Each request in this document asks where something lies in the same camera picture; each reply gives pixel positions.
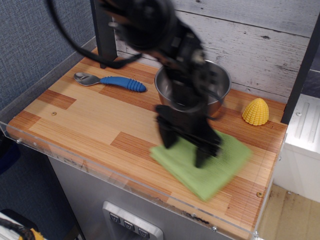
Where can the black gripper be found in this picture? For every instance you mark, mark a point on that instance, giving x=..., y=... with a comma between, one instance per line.
x=189, y=123

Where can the green towel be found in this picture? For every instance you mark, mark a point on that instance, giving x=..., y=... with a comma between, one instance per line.
x=213, y=175

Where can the stainless steel bowl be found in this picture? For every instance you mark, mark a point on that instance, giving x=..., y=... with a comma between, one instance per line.
x=220, y=87

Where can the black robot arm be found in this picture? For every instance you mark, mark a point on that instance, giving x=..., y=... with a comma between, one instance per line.
x=152, y=27

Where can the yellow toy corn piece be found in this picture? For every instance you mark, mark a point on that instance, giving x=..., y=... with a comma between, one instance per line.
x=256, y=112

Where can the silver dispenser button panel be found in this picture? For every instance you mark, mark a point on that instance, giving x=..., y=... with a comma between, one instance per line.
x=124, y=225

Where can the grey toy fridge cabinet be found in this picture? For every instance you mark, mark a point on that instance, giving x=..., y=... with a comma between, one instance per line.
x=86, y=194

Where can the white metal box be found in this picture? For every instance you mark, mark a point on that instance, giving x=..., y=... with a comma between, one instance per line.
x=298, y=166

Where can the yellow object bottom left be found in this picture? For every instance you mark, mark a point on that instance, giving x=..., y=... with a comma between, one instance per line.
x=31, y=234

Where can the blue handled metal spoon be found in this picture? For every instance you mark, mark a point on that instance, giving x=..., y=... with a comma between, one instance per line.
x=87, y=79

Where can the dark vertical post right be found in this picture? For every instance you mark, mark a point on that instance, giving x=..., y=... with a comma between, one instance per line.
x=302, y=73

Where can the dark vertical post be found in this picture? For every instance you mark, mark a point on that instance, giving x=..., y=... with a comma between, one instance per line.
x=104, y=34
x=302, y=73

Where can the dark vertical post left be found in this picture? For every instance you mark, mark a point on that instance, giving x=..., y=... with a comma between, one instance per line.
x=104, y=34

